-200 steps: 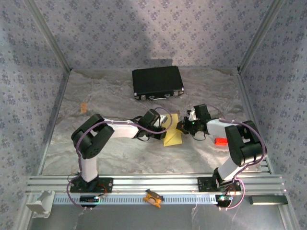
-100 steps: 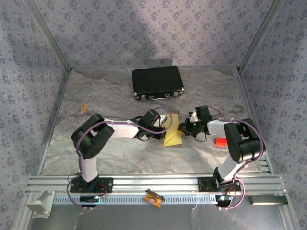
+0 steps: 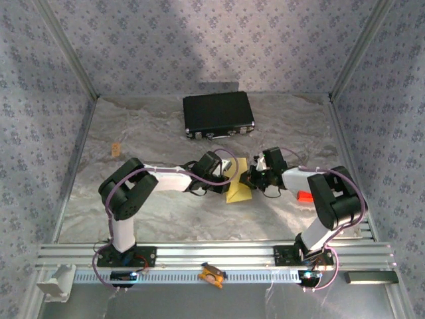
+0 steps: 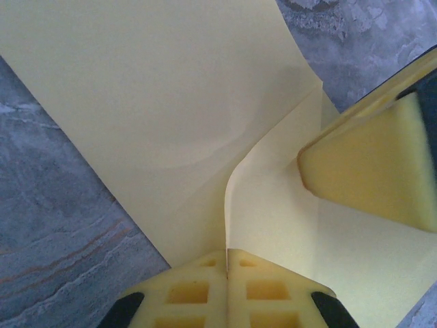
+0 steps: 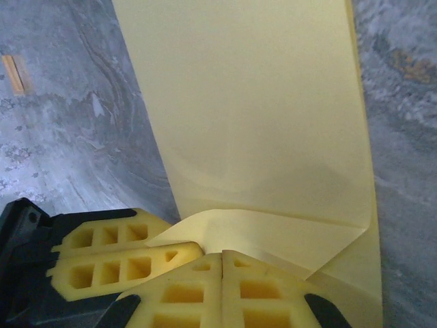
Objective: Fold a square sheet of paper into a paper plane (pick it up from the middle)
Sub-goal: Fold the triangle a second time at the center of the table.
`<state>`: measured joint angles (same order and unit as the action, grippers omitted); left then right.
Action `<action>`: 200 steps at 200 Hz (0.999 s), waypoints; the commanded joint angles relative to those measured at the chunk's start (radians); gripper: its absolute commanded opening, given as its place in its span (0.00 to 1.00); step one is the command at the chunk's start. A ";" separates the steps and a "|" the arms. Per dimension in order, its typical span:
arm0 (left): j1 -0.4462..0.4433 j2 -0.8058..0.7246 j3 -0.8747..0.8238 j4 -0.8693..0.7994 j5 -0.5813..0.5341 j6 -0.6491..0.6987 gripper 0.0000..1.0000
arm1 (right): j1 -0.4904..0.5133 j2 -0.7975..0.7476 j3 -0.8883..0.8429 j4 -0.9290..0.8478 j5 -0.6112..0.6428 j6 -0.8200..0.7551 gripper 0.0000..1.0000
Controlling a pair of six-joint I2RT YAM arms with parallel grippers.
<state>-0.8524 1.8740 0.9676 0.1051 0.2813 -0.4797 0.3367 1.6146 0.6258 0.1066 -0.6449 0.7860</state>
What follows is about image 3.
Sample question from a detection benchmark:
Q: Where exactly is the yellow paper sheet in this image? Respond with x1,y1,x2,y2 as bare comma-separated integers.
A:
225,157,253,203

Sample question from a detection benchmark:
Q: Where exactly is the black hard case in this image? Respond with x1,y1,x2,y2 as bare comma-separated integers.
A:
182,90,256,140

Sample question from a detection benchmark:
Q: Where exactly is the yellow orange connector clip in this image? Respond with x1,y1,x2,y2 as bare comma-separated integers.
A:
197,262,226,289

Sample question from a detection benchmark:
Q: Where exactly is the long aluminium base rail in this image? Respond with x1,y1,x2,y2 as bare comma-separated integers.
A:
35,241,398,269

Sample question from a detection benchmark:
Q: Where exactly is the aluminium side rail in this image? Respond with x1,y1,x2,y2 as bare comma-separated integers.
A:
49,96,100,245
327,96,381,243

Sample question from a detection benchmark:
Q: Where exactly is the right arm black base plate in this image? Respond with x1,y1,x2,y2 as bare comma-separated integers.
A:
272,245,335,266

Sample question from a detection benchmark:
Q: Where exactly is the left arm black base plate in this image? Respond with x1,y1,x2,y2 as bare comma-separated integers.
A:
96,245,157,268

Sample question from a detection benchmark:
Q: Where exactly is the slotted grey cable duct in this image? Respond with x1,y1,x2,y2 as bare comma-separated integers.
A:
72,269,306,285

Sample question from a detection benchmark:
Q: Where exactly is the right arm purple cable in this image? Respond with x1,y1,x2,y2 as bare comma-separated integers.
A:
282,148,369,292

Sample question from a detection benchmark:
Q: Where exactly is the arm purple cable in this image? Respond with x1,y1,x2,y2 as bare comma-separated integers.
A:
92,148,240,293
282,148,369,292

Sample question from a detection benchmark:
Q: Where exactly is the aluminium frame post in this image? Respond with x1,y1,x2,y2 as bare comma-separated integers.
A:
328,0,399,100
32,0,100,100

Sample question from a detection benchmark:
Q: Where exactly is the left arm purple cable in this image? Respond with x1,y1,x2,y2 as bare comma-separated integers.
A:
92,148,240,293

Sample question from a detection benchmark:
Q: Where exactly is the white plastic bracket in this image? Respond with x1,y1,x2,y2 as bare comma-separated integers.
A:
35,264,76,303

